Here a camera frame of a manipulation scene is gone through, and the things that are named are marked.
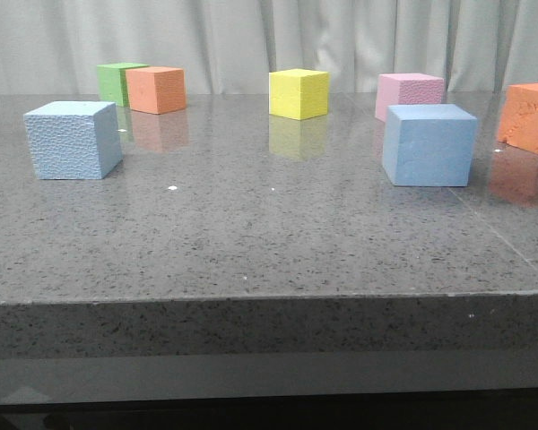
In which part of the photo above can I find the smooth orange foam cube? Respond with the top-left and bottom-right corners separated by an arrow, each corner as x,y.
126,66 -> 187,115

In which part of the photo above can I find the grey curtain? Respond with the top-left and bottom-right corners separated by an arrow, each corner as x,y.
0,1 -> 538,94

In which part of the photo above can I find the green foam cube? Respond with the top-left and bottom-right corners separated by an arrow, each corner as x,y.
96,63 -> 148,107

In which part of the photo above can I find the pink foam cube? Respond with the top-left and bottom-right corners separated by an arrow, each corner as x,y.
375,73 -> 445,122

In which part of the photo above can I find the yellow foam cube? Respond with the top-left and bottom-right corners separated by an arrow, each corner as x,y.
269,69 -> 330,120

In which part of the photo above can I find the textured blue foam cube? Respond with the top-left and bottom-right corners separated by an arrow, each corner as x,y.
23,101 -> 123,179

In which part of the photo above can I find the dented orange foam cube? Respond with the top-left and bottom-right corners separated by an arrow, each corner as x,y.
497,82 -> 538,154

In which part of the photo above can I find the smooth blue foam cube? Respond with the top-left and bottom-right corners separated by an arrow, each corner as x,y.
382,104 -> 478,187

